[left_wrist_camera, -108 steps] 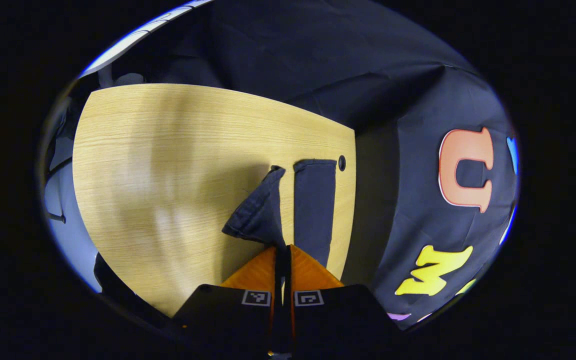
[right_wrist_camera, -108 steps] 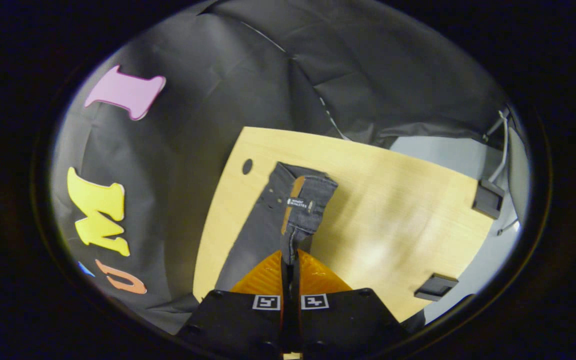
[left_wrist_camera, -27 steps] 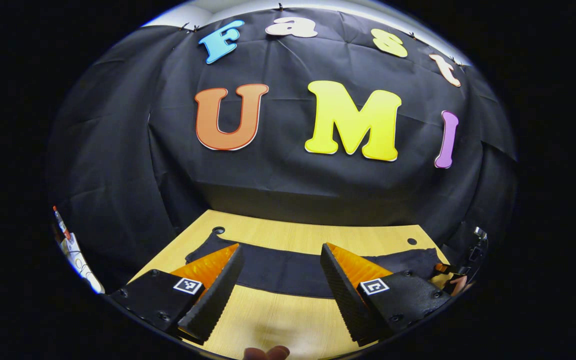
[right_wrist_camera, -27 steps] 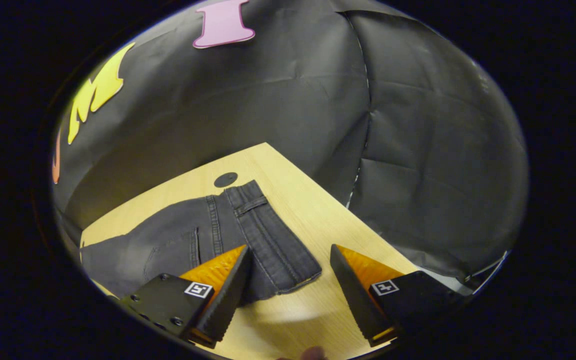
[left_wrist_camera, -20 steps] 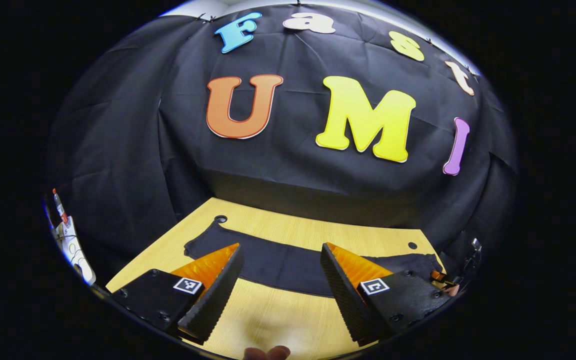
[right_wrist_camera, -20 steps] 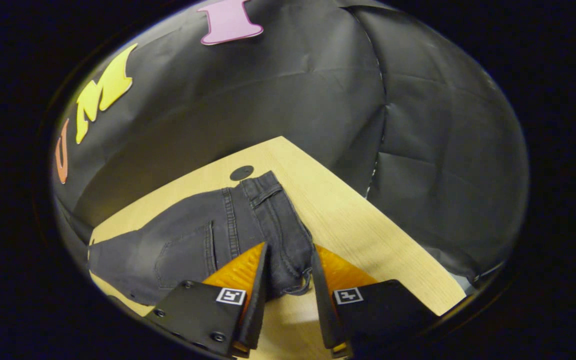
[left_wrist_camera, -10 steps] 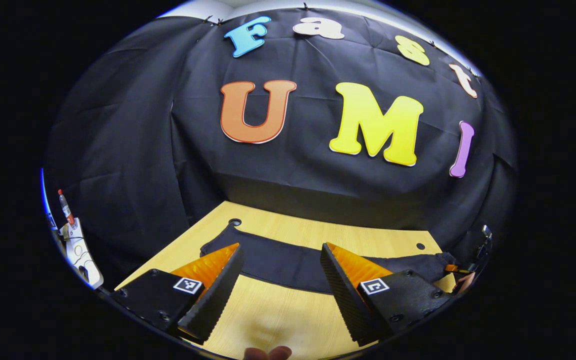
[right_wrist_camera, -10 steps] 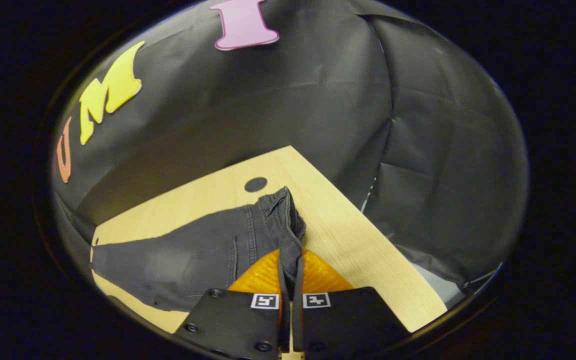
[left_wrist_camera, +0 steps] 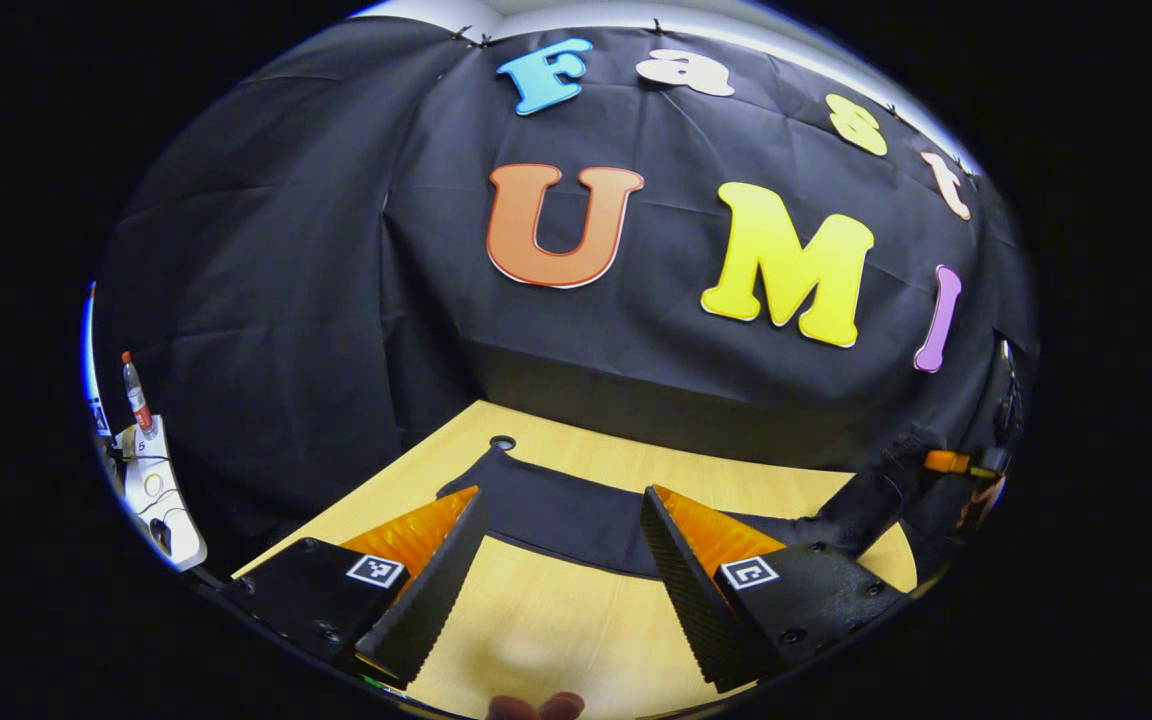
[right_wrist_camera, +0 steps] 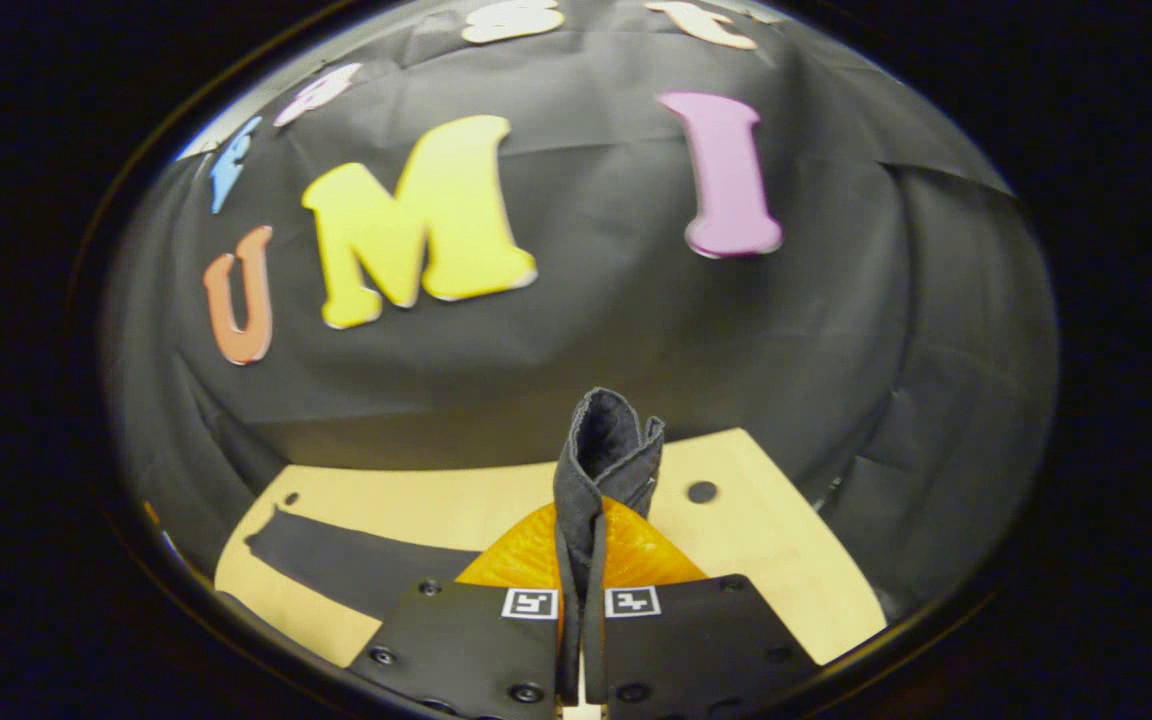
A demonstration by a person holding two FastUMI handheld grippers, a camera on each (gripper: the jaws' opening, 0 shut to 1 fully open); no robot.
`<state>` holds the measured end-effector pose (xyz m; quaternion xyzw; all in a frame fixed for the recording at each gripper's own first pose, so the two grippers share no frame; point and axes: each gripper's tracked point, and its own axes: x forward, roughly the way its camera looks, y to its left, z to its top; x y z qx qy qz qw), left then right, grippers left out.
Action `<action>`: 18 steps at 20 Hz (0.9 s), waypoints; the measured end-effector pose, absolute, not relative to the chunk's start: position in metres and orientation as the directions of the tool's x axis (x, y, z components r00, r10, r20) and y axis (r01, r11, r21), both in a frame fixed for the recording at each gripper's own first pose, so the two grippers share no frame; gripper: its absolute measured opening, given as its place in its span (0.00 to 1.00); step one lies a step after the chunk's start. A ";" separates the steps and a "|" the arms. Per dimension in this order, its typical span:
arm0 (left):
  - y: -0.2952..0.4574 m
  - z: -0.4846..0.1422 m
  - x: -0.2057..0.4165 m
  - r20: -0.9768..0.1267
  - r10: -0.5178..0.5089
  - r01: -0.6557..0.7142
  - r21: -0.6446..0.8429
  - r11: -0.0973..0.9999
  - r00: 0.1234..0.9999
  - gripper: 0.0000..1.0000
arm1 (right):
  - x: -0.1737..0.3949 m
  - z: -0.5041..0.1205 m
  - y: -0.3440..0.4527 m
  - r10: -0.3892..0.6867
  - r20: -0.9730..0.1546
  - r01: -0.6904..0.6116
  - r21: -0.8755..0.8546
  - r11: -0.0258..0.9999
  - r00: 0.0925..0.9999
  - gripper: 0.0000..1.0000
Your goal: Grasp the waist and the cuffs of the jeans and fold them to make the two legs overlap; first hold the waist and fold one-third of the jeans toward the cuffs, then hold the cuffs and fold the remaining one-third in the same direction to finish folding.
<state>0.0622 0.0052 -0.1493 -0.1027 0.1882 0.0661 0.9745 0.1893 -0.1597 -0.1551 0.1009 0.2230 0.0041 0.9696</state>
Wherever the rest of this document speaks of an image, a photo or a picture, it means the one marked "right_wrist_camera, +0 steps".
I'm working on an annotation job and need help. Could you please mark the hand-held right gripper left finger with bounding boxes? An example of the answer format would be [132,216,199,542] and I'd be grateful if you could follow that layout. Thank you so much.
[349,502,565,720]

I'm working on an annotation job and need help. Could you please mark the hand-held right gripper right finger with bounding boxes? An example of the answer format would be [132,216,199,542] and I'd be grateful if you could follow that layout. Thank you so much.
[586,496,823,720]

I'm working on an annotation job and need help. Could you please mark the black backdrop cloth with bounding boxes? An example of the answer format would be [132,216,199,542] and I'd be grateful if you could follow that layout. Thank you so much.
[101,0,1057,621]

